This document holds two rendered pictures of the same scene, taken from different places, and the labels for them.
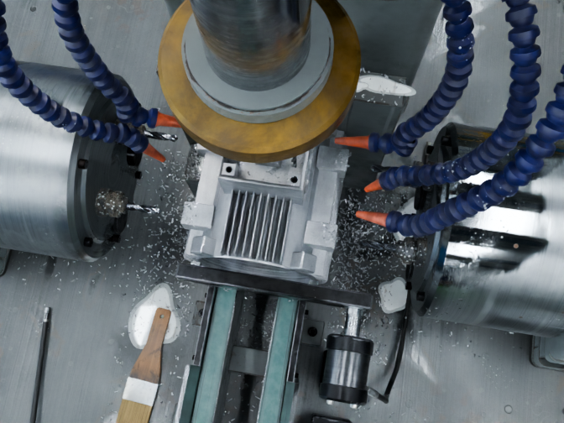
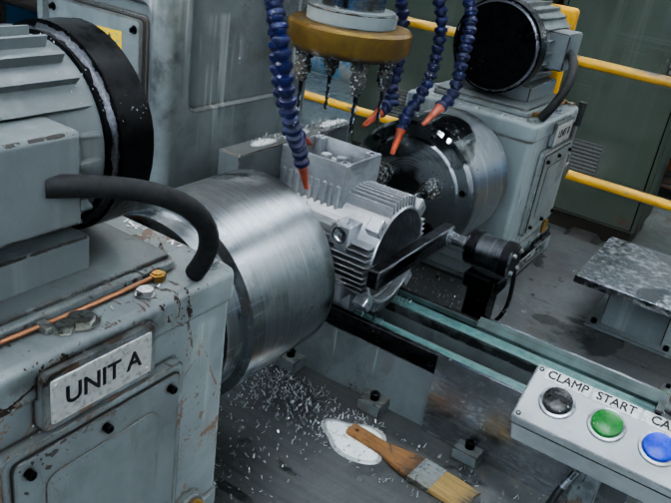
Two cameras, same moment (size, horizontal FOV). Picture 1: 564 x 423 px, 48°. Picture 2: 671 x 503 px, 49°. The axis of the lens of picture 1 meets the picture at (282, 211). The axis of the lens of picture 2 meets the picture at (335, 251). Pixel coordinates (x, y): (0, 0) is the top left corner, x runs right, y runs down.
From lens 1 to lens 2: 1.11 m
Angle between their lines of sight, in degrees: 62
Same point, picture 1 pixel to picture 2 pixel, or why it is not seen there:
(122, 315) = (335, 460)
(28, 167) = (271, 199)
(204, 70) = (357, 12)
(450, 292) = (472, 166)
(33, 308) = not seen: outside the picture
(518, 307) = (491, 161)
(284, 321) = (425, 311)
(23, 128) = (237, 185)
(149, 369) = (407, 458)
